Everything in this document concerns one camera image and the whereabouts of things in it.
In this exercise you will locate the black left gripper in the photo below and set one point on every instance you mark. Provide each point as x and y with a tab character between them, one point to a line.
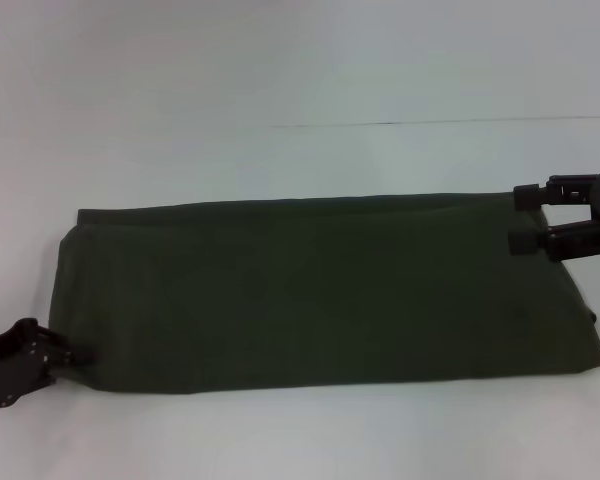
7	365

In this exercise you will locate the dark green shirt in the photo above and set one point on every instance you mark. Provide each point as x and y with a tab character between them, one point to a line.
320	295

